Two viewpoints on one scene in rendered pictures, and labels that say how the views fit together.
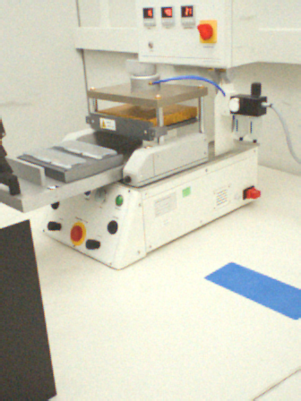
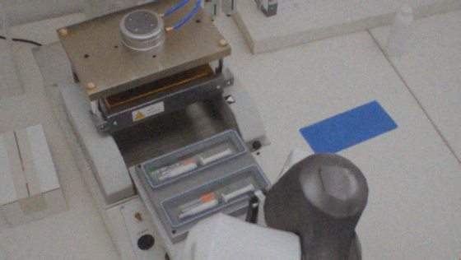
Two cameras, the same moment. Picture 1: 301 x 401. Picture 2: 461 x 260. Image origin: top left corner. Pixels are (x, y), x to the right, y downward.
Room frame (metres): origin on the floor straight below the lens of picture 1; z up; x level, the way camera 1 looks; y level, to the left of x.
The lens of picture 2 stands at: (0.97, 0.77, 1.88)
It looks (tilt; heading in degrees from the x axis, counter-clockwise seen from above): 54 degrees down; 281
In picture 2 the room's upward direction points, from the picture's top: 4 degrees clockwise
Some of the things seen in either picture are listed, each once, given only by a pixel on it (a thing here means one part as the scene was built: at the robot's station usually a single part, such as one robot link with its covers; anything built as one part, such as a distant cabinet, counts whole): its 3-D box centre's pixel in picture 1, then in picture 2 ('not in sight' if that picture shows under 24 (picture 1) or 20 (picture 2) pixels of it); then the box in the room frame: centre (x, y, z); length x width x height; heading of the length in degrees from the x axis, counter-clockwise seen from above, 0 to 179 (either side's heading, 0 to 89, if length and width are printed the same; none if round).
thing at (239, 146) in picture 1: (159, 153); (145, 94); (1.34, -0.04, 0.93); 0.46 x 0.35 x 0.01; 132
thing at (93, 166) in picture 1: (70, 160); (205, 182); (1.15, 0.18, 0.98); 0.20 x 0.17 x 0.03; 42
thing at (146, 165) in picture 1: (165, 158); (228, 95); (1.17, -0.05, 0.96); 0.26 x 0.05 x 0.07; 132
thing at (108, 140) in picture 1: (97, 140); (95, 140); (1.38, 0.13, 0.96); 0.25 x 0.05 x 0.07; 132
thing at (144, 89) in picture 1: (159, 98); (147, 34); (1.33, -0.05, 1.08); 0.31 x 0.24 x 0.13; 42
